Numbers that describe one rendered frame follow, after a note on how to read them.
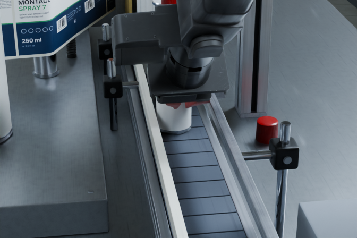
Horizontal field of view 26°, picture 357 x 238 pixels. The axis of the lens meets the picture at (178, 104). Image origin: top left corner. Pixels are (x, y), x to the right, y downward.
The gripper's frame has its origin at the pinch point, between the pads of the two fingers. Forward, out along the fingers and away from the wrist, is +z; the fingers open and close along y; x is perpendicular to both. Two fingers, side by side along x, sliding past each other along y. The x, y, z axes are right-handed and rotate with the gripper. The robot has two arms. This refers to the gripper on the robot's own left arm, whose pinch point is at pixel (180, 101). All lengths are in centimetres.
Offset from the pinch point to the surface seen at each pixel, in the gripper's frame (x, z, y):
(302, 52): -26, 34, -31
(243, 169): 17.2, -17.0, -3.4
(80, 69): -18.0, 21.7, 13.3
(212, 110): 4.8, -6.8, -2.9
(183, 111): 0.4, 2.5, -0.5
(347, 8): -185, 266, -144
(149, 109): -0.8, 3.4, 4.2
